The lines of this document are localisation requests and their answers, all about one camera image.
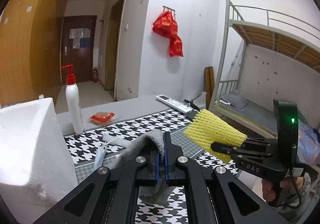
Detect yellow foam net sleeve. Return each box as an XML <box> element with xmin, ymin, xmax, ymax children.
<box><xmin>183</xmin><ymin>109</ymin><xmax>247</xmax><ymax>164</ymax></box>

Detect grey sock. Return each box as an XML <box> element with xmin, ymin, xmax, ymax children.
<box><xmin>109</xmin><ymin>129</ymin><xmax>175</xmax><ymax>207</ymax></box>

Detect person's right hand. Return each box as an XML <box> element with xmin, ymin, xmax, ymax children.
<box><xmin>261</xmin><ymin>176</ymin><xmax>304</xmax><ymax>203</ymax></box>

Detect blue face mask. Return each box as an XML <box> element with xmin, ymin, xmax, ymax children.
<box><xmin>93</xmin><ymin>142</ymin><xmax>108</xmax><ymax>170</ymax></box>

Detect grey pillow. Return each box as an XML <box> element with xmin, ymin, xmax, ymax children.
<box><xmin>221</xmin><ymin>90</ymin><xmax>248</xmax><ymax>109</ymax></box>

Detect white packaged mask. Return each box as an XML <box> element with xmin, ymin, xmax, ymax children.
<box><xmin>103</xmin><ymin>134</ymin><xmax>131</xmax><ymax>148</ymax></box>

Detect houndstooth table mat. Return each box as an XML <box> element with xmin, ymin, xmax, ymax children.
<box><xmin>65</xmin><ymin>109</ymin><xmax>238</xmax><ymax>223</ymax></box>

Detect white remote control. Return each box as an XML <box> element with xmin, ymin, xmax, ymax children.
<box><xmin>156</xmin><ymin>95</ymin><xmax>193</xmax><ymax>114</ymax></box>

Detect white foam box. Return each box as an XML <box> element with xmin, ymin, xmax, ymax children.
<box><xmin>1</xmin><ymin>98</ymin><xmax>78</xmax><ymax>223</ymax></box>

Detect red snack packet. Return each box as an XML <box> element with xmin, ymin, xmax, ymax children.
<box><xmin>89</xmin><ymin>112</ymin><xmax>115</xmax><ymax>125</ymax></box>

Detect metal bunk bed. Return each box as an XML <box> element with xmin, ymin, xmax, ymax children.
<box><xmin>209</xmin><ymin>0</ymin><xmax>319</xmax><ymax>138</ymax></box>

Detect white lotion pump bottle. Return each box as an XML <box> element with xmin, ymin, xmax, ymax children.
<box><xmin>60</xmin><ymin>64</ymin><xmax>85</xmax><ymax>135</ymax></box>

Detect red fire extinguisher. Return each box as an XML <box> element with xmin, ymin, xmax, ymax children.
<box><xmin>93</xmin><ymin>67</ymin><xmax>99</xmax><ymax>83</ymax></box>

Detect dark brown door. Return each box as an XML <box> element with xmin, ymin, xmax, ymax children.
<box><xmin>61</xmin><ymin>15</ymin><xmax>97</xmax><ymax>83</ymax></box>

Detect wooden wardrobe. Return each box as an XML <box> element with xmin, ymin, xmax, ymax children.
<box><xmin>1</xmin><ymin>0</ymin><xmax>67</xmax><ymax>107</ymax></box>

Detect wooden boards against wall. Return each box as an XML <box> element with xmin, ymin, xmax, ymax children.
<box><xmin>204</xmin><ymin>67</ymin><xmax>214</xmax><ymax>109</ymax></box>

